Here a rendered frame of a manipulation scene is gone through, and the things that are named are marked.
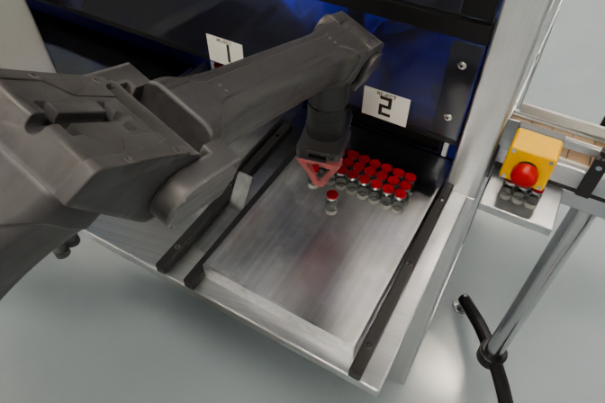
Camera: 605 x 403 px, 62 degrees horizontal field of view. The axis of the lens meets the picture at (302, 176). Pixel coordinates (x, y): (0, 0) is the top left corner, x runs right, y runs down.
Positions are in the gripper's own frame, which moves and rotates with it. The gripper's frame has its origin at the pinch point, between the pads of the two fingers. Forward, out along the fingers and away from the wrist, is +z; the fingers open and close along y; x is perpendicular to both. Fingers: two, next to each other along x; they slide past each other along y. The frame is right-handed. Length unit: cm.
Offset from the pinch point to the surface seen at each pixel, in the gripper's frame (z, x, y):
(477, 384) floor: 97, -50, 19
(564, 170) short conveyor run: 4.6, -41.0, 17.5
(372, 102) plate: -4.4, -5.2, 15.3
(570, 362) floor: 96, -79, 34
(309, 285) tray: 10.4, -2.0, -14.6
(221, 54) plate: -3.3, 26.2, 23.6
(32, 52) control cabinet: 8, 77, 28
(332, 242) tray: 10.1, -3.7, -5.6
